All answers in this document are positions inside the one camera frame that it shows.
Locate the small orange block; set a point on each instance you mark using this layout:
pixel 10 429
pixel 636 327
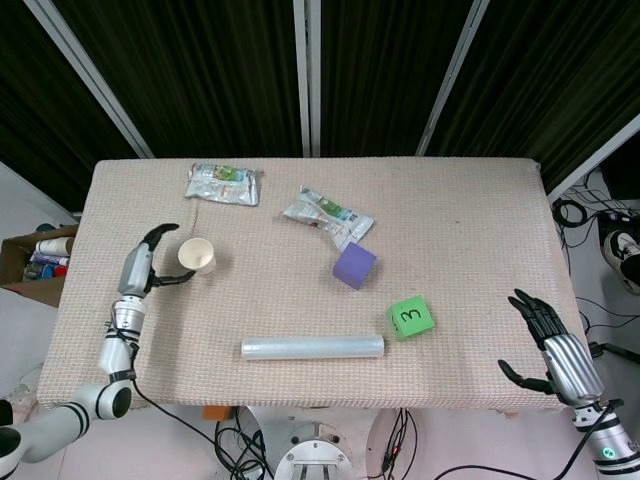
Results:
pixel 216 413

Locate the black curtain panel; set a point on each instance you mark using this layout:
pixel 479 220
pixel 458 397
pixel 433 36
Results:
pixel 385 75
pixel 200 75
pixel 40 100
pixel 550 75

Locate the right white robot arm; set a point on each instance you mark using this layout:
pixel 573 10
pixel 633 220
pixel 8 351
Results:
pixel 610 450

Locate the clear cling film roll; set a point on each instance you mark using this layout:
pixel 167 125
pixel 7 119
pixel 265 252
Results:
pixel 310 347

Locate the white paper cup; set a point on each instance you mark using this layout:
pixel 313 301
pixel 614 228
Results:
pixel 197 255

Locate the grey round robot base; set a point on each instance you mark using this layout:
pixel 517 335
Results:
pixel 320 455

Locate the black and white sneaker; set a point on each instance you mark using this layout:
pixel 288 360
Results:
pixel 622 255

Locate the purple foam cube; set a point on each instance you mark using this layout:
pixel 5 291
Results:
pixel 352 267

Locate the flat silver snack bag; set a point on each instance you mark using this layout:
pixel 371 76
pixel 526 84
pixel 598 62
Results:
pixel 220 185

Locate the pink woven tablecloth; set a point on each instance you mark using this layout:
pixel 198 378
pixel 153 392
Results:
pixel 300 300

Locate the crumpled silver snack bag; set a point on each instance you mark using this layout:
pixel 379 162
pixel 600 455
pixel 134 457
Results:
pixel 325 212

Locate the brown cardboard box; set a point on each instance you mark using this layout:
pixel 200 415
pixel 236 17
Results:
pixel 30 295

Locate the white frame post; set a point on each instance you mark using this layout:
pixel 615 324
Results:
pixel 307 75
pixel 455 75
pixel 92 75
pixel 595 164

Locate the black stand bar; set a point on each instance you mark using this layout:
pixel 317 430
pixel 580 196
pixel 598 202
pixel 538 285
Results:
pixel 615 350

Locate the green numbered foam cube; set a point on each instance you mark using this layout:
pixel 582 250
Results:
pixel 410 320

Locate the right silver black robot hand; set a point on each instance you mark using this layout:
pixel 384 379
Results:
pixel 572 370

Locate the black box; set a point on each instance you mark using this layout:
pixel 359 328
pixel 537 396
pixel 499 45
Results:
pixel 622 175

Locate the white tube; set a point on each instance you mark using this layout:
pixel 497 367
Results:
pixel 55 245

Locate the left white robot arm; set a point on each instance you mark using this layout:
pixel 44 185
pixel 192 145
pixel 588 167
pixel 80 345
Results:
pixel 50 425

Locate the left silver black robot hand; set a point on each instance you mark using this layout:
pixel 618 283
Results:
pixel 135 270

